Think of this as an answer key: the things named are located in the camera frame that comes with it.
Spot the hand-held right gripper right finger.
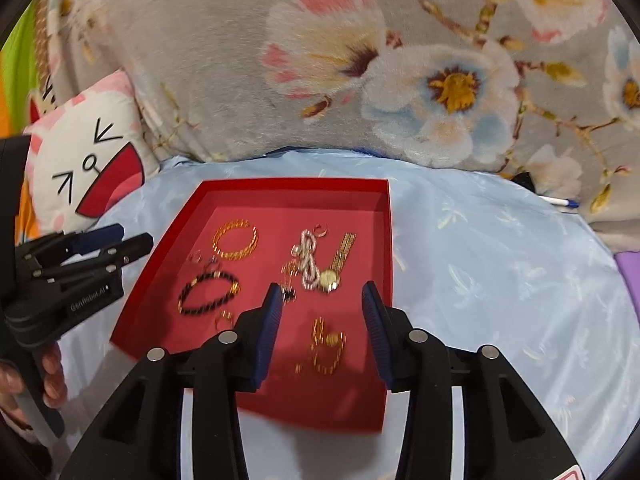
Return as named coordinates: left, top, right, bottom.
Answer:
left=361, top=280, right=582, bottom=480

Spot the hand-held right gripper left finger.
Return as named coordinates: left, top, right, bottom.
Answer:
left=59, top=282, right=284, bottom=480

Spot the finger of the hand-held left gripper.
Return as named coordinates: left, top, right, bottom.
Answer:
left=30, top=233, right=155, bottom=283
left=20, top=224, right=126, bottom=261

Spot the gold chain necklace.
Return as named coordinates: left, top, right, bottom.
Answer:
left=279, top=259, right=299, bottom=305

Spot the chunky gold chain bracelet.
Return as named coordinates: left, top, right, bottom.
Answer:
left=294, top=315, right=347, bottom=375

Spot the pearl bracelet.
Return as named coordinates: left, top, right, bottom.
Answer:
left=292, top=228, right=324, bottom=291

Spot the dark bead bracelet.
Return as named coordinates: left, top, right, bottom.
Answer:
left=177, top=268, right=242, bottom=317

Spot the red jewelry box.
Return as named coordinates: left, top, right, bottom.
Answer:
left=109, top=178, right=394, bottom=434

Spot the person's left hand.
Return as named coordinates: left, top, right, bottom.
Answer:
left=0, top=344, right=68, bottom=432

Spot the gold wristwatch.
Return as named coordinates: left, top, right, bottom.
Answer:
left=315, top=231, right=357, bottom=295

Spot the cartoon cat pillow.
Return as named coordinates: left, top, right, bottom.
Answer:
left=22, top=70, right=162, bottom=234

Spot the gold twisted bangle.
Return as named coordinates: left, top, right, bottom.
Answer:
left=212, top=218, right=261, bottom=261

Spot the light blue patterned cloth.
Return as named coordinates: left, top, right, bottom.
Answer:
left=52, top=147, right=640, bottom=480

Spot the colourful cartoon sheet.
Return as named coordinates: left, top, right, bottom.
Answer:
left=0, top=0, right=43, bottom=247

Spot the grey floral blanket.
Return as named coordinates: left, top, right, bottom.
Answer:
left=35, top=0, right=640, bottom=252

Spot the purple cloth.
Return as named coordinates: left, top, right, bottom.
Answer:
left=614, top=250, right=640, bottom=307

